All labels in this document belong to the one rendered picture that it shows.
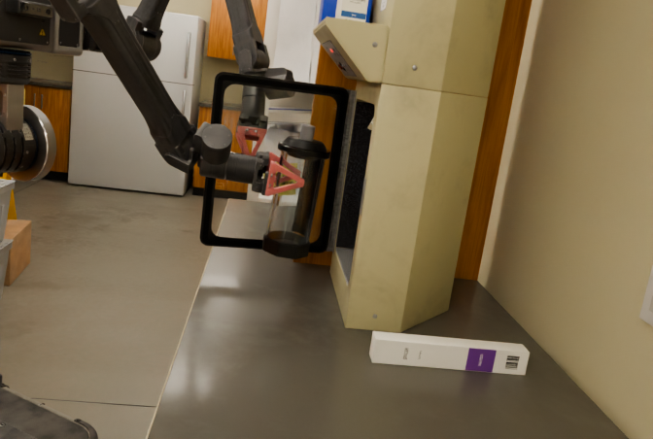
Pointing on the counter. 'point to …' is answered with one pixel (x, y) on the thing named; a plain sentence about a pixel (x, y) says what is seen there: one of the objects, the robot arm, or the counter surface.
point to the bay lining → (355, 175)
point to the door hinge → (342, 170)
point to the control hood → (357, 46)
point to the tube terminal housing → (423, 131)
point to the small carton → (352, 6)
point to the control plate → (338, 58)
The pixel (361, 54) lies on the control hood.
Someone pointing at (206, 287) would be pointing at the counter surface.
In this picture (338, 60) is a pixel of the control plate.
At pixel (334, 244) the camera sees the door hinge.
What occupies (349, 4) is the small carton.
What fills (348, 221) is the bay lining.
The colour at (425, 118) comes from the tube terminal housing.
